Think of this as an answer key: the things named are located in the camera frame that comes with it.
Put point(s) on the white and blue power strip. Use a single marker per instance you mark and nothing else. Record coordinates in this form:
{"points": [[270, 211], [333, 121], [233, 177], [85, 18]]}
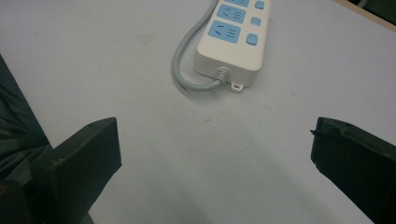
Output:
{"points": [[232, 37]]}

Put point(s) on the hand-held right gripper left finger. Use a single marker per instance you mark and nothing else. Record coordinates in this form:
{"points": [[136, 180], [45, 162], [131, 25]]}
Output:
{"points": [[77, 168]]}

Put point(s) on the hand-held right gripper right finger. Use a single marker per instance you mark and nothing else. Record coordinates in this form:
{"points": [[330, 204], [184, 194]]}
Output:
{"points": [[358, 165]]}

